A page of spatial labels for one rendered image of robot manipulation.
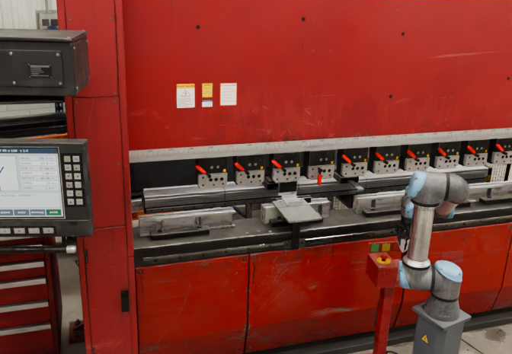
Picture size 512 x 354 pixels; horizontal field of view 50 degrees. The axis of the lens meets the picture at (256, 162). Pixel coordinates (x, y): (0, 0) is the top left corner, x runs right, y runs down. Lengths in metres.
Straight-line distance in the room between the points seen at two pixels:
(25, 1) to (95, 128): 4.13
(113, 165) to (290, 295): 1.26
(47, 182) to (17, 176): 0.10
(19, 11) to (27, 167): 4.53
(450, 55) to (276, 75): 1.00
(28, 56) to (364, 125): 1.77
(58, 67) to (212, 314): 1.65
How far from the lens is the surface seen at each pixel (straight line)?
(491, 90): 3.42
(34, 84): 1.97
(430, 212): 2.36
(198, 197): 3.11
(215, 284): 2.95
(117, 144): 2.45
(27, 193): 2.07
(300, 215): 2.82
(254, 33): 2.68
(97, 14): 2.35
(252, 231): 2.90
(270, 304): 3.11
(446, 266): 2.52
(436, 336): 2.59
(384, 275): 2.90
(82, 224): 2.07
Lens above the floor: 2.16
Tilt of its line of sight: 19 degrees down
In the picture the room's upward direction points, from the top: 2 degrees clockwise
